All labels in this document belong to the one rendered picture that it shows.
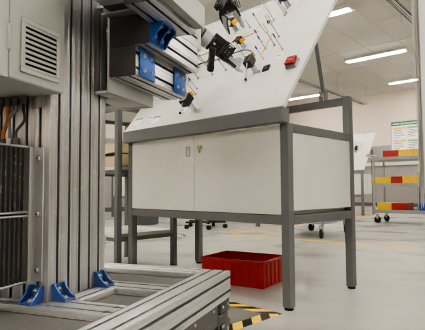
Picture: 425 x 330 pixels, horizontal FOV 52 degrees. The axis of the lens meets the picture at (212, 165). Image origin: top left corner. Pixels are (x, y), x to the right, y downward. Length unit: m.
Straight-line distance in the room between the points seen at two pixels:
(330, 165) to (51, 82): 1.44
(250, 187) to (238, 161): 0.14
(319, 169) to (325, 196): 0.14
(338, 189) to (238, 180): 0.52
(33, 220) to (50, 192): 0.09
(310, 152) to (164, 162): 0.85
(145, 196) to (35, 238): 1.43
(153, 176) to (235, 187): 0.63
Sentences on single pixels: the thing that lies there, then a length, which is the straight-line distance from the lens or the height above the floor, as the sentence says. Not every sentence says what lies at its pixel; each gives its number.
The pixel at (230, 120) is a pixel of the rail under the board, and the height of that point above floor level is 0.84.
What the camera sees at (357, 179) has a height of 0.70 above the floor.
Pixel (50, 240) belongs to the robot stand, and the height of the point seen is 0.38.
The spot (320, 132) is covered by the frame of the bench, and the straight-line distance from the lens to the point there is 2.14.
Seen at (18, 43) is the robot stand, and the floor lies 0.85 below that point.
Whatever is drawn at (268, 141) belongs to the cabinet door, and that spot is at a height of 0.72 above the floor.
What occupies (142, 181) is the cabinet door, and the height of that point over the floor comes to 0.57.
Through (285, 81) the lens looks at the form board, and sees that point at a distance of 2.04.
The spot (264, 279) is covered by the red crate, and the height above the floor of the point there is 0.05.
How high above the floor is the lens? 0.51
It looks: 3 degrees up
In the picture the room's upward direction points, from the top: straight up
